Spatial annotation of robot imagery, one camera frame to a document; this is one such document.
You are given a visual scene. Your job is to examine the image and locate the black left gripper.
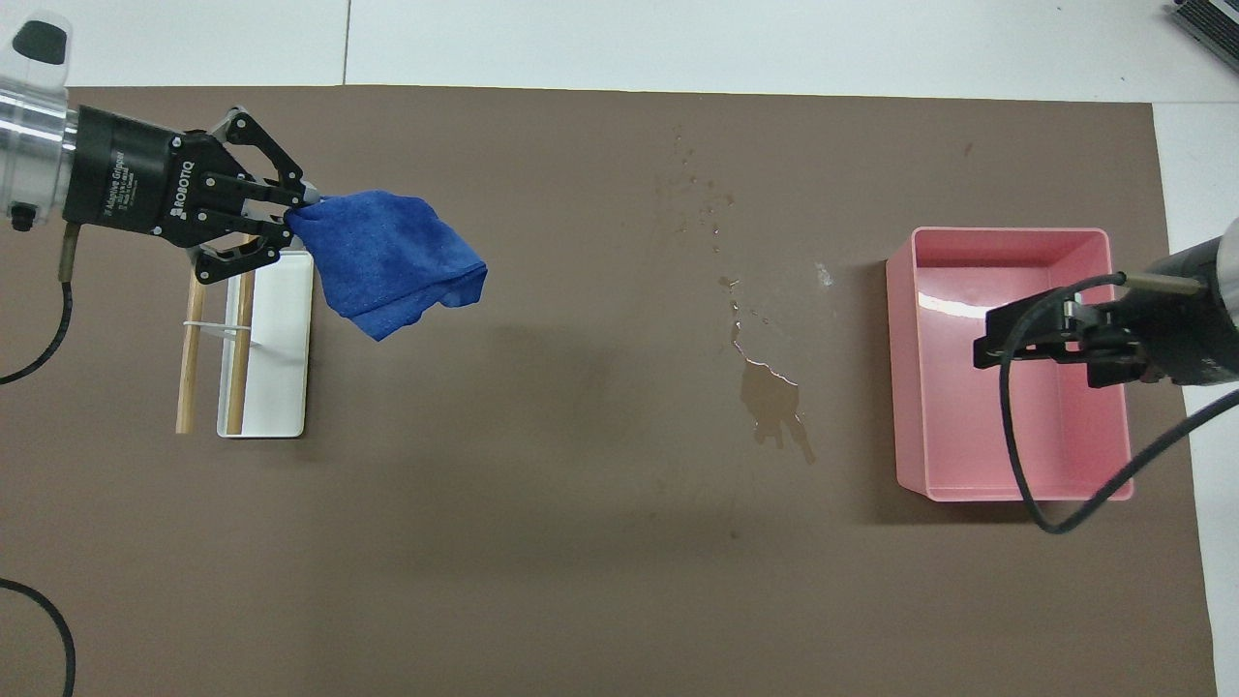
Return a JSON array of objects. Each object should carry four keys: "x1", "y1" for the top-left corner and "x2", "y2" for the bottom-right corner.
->
[{"x1": 63, "y1": 105, "x2": 321, "y2": 286}]

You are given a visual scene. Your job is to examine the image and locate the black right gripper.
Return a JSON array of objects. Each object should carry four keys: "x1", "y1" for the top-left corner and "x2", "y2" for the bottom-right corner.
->
[{"x1": 972, "y1": 240, "x2": 1239, "y2": 389}]

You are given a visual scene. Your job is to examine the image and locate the blue towel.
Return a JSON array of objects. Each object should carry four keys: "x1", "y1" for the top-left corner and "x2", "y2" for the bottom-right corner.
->
[{"x1": 284, "y1": 190, "x2": 488, "y2": 342}]

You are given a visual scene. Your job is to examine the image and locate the water puddle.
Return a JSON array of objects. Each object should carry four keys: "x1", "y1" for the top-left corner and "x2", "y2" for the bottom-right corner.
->
[{"x1": 653, "y1": 126, "x2": 819, "y2": 466}]

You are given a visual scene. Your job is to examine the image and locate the pink plastic bin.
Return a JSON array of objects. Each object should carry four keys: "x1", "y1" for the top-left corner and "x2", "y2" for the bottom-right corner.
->
[{"x1": 886, "y1": 227, "x2": 1134, "y2": 502}]

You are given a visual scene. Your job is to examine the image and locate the wooden rack rod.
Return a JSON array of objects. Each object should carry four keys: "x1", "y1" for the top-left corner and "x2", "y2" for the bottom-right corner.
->
[
  {"x1": 226, "y1": 232, "x2": 257, "y2": 436},
  {"x1": 175, "y1": 276, "x2": 206, "y2": 435}
]

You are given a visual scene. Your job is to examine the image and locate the grey ribbed device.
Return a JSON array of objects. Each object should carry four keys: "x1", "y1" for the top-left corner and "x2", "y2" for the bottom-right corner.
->
[{"x1": 1166, "y1": 0, "x2": 1239, "y2": 71}]

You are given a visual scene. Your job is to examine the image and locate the brown table mat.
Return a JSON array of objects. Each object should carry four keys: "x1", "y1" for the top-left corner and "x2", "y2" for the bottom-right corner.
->
[{"x1": 0, "y1": 85, "x2": 1219, "y2": 697}]

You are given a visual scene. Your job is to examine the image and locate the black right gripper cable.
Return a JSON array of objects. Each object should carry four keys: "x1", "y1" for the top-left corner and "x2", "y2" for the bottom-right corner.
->
[{"x1": 1000, "y1": 273, "x2": 1239, "y2": 535}]

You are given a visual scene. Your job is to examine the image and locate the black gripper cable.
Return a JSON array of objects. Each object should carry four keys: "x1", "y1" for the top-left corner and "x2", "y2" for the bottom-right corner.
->
[
  {"x1": 1000, "y1": 273, "x2": 1239, "y2": 535},
  {"x1": 0, "y1": 225, "x2": 76, "y2": 697}
]

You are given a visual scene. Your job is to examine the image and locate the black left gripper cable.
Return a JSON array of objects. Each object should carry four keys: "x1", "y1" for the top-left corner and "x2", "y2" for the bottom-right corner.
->
[{"x1": 0, "y1": 225, "x2": 76, "y2": 697}]

